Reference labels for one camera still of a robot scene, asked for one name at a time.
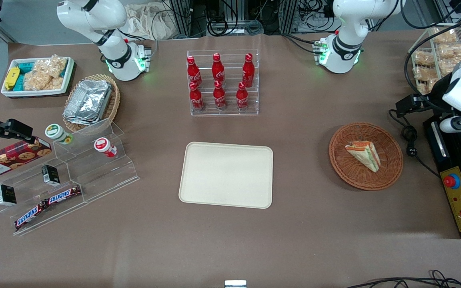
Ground beige rectangular serving tray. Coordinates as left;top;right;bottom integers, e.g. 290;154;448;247
178;142;274;210

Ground white wire rack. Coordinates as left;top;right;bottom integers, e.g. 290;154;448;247
409;23;461;96

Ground clear acrylic bottle rack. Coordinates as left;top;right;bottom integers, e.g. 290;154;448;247
186;49;259;117

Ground black sealing appliance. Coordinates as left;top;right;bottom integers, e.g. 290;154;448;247
422;113;461;240

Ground triangular sandwich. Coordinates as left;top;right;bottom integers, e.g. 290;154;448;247
345;140;381;173

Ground brown chocolate bar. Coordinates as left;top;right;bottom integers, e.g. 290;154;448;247
14;201;48;230
45;185;82;205

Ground red lid yoghurt cup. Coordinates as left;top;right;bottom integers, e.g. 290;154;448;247
94;137;118;158

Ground clear bag of fried snacks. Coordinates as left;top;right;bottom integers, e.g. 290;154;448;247
439;57;461;76
438;43;461;59
417;79;440;96
413;66;441;81
431;27;459;44
413;51;436;67

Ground clear acrylic step stand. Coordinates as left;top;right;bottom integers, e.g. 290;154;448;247
0;118;140;237

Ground red cookie box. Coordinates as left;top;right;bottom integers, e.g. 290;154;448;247
0;137;52;180

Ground brown round wicker basket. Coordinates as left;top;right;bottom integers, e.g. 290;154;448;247
329;122;404;191

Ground black power cable with plug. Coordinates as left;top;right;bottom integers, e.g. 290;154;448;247
388;108;441;179

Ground red cola bottle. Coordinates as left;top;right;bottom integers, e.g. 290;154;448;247
211;52;226;87
236;82;250;111
212;80;228;111
241;52;255;88
188;81;205;112
186;55;203;89

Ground red emergency stop button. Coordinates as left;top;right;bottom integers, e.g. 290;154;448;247
443;174;461;190

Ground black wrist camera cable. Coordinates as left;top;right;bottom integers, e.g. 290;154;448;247
403;0;461;98

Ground light oval wicker basket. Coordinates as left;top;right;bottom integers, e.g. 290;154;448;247
62;74;121;133

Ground green lid yoghurt cup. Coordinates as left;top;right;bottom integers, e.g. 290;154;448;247
45;124;74;145

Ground coiled black cable bundle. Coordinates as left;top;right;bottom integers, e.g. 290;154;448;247
207;16;265;37

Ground white rectangular snack bin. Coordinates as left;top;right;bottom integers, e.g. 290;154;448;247
0;56;76;99

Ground black floor cables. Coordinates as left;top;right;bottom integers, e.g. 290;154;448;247
346;270;461;288

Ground aluminium frame post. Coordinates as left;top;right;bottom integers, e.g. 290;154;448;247
170;0;208;39
279;0;300;35

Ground yellow snack packet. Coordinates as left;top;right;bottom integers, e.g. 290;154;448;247
4;67;20;91

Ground beige cloth bag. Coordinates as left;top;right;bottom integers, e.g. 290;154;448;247
123;3;176;41

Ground clear bag of rice crackers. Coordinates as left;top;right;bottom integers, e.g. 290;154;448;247
23;54;68;91

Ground aluminium foil tray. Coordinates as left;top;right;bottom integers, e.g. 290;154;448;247
66;79;114;121
63;108;107;126

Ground small black carton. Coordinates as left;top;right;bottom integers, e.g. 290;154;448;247
0;184;18;207
41;164;60;186

